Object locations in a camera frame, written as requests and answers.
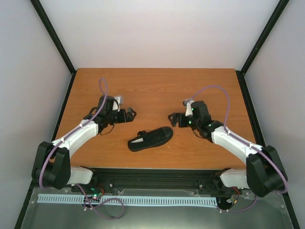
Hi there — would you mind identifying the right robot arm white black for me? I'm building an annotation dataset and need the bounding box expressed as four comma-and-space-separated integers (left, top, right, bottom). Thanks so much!
168, 100, 287, 197

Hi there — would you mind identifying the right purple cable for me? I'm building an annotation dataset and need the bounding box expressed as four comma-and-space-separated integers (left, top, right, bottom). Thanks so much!
188, 84, 289, 213

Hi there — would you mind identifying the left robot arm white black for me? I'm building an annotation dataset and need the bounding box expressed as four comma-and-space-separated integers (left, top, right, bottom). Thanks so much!
31, 95, 136, 192

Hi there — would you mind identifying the left black frame post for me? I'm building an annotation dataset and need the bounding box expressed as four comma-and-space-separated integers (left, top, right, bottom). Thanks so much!
30, 0, 77, 76

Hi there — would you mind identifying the black aluminium frame base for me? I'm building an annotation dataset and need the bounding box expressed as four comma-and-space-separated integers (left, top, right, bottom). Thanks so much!
14, 69, 301, 229

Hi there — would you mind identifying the left controller board with leds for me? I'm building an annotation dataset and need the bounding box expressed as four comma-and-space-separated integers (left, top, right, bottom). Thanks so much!
84, 184, 104, 203

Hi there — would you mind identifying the light blue cable duct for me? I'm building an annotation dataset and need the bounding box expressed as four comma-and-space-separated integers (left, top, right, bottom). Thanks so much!
37, 194, 217, 208

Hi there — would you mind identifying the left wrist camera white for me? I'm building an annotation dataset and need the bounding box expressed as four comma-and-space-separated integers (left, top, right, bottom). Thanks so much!
112, 95, 123, 112

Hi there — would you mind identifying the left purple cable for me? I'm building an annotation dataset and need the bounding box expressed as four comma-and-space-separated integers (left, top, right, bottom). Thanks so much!
38, 77, 125, 220

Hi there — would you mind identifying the black frame post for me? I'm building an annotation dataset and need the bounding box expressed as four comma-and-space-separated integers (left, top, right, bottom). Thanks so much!
240, 0, 290, 77
30, 0, 77, 76

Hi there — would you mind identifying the right wiring connector bundle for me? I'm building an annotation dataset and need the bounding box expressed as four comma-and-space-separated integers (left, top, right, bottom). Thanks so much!
226, 187, 241, 206

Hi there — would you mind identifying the right black frame post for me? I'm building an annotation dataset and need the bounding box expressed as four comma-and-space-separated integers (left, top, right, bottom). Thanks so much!
240, 0, 290, 77

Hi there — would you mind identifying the purple cable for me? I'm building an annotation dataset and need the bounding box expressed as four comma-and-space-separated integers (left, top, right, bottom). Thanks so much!
38, 77, 125, 220
188, 84, 289, 213

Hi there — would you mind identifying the black shoelace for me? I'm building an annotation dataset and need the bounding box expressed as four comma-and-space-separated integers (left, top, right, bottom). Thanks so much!
137, 130, 148, 140

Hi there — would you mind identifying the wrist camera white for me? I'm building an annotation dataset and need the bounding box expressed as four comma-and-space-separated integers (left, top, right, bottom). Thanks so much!
183, 99, 194, 117
112, 95, 123, 112

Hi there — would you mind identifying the black canvas shoe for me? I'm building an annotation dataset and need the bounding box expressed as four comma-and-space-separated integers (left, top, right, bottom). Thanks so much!
127, 126, 173, 152

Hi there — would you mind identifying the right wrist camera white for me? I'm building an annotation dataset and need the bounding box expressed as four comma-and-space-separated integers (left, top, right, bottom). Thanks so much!
183, 99, 194, 117

